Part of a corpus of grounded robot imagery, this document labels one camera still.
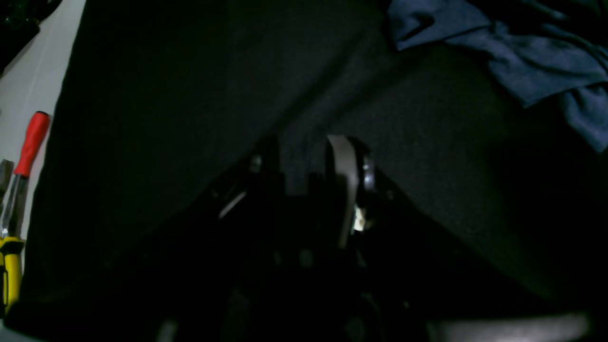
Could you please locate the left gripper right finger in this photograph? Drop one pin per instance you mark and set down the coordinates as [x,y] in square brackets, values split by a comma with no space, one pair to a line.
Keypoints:
[351,171]

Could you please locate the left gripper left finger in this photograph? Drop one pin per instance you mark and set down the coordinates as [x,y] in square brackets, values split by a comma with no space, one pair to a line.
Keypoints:
[266,180]

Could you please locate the light blue t-shirt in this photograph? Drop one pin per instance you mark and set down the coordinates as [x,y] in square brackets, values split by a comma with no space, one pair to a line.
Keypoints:
[536,49]

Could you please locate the black table cloth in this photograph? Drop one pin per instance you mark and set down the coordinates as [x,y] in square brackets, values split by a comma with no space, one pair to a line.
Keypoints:
[143,213]

